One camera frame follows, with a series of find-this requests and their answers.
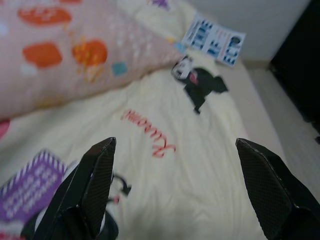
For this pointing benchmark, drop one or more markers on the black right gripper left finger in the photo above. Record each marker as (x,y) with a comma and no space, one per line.
(85,190)

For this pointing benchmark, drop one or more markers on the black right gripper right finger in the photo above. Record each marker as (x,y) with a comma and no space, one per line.
(272,200)

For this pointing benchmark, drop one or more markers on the bed with white sheet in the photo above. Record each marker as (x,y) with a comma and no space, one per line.
(252,117)

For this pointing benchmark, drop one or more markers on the cream cartoon-print comforter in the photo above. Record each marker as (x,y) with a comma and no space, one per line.
(175,175)

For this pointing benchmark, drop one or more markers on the black wardrobe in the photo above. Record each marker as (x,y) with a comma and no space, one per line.
(300,62)

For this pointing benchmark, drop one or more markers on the pink orange-patterned pillow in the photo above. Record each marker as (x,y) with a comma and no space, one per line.
(75,37)

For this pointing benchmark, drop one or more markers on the white book blue lettering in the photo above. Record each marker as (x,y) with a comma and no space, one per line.
(212,37)

